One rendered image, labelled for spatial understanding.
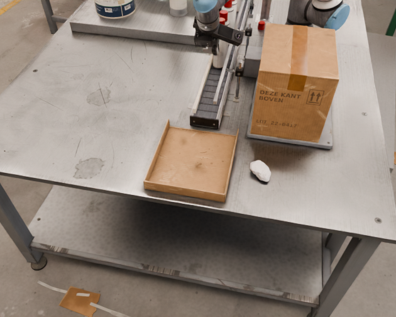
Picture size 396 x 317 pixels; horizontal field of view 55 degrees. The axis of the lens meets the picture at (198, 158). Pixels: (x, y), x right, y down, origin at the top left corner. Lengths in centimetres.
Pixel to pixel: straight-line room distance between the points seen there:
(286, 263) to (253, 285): 19
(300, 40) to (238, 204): 59
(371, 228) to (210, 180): 50
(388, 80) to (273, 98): 69
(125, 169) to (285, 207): 53
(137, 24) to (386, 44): 119
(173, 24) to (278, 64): 82
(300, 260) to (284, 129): 71
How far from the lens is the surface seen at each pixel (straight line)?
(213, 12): 125
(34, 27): 405
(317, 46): 136
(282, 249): 184
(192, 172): 126
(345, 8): 169
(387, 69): 190
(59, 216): 202
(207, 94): 149
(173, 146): 134
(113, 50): 188
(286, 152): 136
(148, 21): 198
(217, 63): 161
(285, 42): 136
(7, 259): 225
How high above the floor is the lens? 180
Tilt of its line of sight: 48 degrees down
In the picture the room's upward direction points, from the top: straight up
